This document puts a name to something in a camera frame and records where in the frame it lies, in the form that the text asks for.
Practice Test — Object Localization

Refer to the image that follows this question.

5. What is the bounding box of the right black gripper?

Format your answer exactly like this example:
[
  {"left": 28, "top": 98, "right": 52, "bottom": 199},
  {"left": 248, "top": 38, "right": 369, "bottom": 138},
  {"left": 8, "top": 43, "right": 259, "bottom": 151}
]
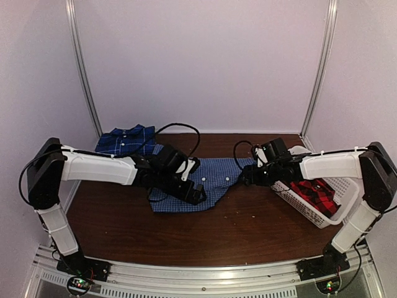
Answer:
[{"left": 239, "top": 162, "right": 282, "bottom": 186}]

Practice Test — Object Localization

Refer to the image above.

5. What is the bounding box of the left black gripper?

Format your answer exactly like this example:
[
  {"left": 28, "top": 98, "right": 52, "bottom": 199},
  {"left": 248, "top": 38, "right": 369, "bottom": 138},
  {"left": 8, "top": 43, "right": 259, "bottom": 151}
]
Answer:
[{"left": 156, "top": 169, "right": 207, "bottom": 205}]

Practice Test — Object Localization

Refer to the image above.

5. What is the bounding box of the blue small-check long sleeve shirt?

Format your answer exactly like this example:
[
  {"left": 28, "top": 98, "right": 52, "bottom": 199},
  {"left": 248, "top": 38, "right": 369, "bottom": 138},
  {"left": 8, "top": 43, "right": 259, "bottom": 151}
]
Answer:
[{"left": 149, "top": 158, "right": 254, "bottom": 214}]

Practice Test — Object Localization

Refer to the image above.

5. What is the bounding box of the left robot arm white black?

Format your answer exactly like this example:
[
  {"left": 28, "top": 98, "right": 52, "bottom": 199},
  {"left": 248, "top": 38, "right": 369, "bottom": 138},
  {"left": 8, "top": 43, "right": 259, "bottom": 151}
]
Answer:
[{"left": 20, "top": 138, "right": 207, "bottom": 276}]

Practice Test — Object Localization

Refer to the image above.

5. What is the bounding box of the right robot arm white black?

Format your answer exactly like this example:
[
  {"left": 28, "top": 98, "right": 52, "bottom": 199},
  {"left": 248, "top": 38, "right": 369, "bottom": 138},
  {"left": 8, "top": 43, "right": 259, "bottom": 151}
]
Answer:
[{"left": 239, "top": 138, "right": 396, "bottom": 274}]

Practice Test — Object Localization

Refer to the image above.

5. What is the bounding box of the dark blue plaid folded shirt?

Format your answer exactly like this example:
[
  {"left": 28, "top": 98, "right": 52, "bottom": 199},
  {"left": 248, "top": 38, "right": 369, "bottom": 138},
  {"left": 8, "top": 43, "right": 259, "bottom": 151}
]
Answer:
[{"left": 95, "top": 124, "right": 156, "bottom": 155}]

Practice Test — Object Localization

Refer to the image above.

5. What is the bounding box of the red black plaid shirt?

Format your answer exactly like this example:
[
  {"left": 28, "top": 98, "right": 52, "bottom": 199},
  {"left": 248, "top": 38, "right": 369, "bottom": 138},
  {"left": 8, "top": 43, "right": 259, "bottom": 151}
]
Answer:
[{"left": 290, "top": 178, "right": 341, "bottom": 219}]

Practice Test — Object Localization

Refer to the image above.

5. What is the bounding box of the white plastic basket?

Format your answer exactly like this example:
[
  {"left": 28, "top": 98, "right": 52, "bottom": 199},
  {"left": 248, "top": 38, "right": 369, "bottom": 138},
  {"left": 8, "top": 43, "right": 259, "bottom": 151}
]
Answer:
[{"left": 271, "top": 146, "right": 362, "bottom": 229}]

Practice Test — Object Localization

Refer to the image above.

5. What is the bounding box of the right circuit board with leds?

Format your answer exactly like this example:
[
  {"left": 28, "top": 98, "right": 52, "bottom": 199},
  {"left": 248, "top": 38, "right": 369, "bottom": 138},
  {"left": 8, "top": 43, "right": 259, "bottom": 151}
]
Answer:
[{"left": 316, "top": 277, "right": 341, "bottom": 295}]

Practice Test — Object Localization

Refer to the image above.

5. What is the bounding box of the circuit board with leds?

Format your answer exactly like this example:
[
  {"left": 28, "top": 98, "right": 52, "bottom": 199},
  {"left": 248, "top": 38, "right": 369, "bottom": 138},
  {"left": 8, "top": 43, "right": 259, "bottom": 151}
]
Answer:
[
  {"left": 66, "top": 276, "right": 93, "bottom": 295},
  {"left": 316, "top": 277, "right": 341, "bottom": 295}
]

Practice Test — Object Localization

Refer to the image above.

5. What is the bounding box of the left circuit board with leds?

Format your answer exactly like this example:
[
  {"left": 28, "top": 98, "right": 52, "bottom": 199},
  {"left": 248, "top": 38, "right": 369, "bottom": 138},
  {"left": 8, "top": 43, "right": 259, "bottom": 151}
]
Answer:
[{"left": 66, "top": 276, "right": 93, "bottom": 295}]

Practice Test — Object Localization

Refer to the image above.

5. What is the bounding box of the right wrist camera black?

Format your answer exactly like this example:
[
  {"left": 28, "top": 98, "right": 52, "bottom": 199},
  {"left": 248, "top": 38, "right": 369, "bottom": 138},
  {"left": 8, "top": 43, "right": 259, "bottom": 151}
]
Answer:
[{"left": 261, "top": 138, "right": 290, "bottom": 160}]

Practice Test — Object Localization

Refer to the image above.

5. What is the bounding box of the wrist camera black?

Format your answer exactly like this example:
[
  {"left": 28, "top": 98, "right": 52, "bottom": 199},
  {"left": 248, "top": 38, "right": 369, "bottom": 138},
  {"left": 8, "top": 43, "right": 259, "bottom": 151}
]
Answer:
[
  {"left": 261, "top": 138, "right": 290, "bottom": 160},
  {"left": 157, "top": 145, "right": 188, "bottom": 174}
]

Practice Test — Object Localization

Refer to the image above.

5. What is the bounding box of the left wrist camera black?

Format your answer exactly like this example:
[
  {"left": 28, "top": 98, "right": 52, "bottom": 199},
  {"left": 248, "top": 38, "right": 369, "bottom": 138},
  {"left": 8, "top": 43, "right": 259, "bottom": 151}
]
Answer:
[{"left": 157, "top": 145, "right": 188, "bottom": 174}]

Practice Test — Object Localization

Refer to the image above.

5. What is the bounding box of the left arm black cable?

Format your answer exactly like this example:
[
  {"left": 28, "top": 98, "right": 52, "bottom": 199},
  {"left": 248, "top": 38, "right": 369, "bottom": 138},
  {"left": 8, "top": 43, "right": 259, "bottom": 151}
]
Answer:
[{"left": 19, "top": 122, "right": 202, "bottom": 205}]

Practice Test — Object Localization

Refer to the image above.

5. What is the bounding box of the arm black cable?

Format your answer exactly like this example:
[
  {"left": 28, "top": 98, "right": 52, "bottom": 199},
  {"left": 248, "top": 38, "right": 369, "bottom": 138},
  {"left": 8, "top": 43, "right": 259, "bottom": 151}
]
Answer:
[
  {"left": 233, "top": 141, "right": 258, "bottom": 170},
  {"left": 19, "top": 122, "right": 202, "bottom": 205}
]

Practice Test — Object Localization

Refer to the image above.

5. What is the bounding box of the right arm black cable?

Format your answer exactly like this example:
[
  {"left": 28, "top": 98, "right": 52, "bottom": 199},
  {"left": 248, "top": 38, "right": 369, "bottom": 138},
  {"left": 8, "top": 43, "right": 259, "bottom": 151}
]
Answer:
[{"left": 233, "top": 141, "right": 258, "bottom": 170}]

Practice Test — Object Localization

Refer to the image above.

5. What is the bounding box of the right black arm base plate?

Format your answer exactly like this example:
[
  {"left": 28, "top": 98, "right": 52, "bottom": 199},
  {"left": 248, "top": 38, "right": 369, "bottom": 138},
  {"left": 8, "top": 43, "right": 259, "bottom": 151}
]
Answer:
[{"left": 297, "top": 256, "right": 350, "bottom": 281}]

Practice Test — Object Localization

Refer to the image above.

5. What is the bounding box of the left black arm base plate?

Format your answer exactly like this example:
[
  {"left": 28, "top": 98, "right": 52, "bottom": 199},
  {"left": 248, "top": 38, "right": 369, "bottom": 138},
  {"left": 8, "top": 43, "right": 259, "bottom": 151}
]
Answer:
[{"left": 56, "top": 257, "right": 110, "bottom": 282}]

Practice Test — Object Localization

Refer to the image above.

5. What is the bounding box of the right aluminium frame post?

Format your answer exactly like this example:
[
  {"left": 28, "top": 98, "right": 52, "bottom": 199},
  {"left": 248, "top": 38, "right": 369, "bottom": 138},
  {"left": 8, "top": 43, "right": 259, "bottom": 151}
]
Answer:
[{"left": 300, "top": 0, "right": 339, "bottom": 140}]

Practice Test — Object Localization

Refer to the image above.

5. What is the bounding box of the aluminium frame post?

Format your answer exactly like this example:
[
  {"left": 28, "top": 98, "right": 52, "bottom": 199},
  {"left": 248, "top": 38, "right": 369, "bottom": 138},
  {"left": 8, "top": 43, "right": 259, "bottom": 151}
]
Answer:
[
  {"left": 300, "top": 0, "right": 339, "bottom": 140},
  {"left": 65, "top": 0, "right": 103, "bottom": 137}
]

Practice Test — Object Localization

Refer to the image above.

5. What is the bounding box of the front aluminium rail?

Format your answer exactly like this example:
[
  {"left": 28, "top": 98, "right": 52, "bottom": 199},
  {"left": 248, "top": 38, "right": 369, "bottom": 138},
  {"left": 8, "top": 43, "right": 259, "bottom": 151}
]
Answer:
[{"left": 22, "top": 245, "right": 386, "bottom": 297}]

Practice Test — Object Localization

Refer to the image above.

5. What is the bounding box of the left aluminium frame post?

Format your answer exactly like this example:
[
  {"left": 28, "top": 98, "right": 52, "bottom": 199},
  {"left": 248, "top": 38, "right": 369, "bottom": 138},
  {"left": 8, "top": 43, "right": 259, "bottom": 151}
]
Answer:
[{"left": 65, "top": 0, "right": 103, "bottom": 137}]

